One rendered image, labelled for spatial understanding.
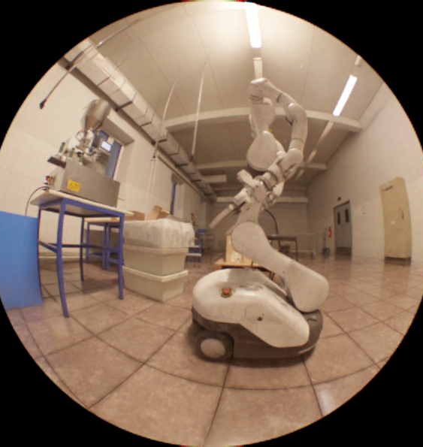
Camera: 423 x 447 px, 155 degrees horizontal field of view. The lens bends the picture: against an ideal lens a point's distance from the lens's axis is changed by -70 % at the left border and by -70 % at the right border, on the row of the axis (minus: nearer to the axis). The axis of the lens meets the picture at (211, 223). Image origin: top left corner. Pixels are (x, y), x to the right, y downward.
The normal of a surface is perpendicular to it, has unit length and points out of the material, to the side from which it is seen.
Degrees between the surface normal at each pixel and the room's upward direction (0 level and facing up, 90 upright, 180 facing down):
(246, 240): 90
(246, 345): 90
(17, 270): 90
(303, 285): 90
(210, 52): 180
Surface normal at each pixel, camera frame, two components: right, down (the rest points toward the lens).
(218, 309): -0.25, -0.13
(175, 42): -0.04, 0.99
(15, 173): 0.97, 0.00
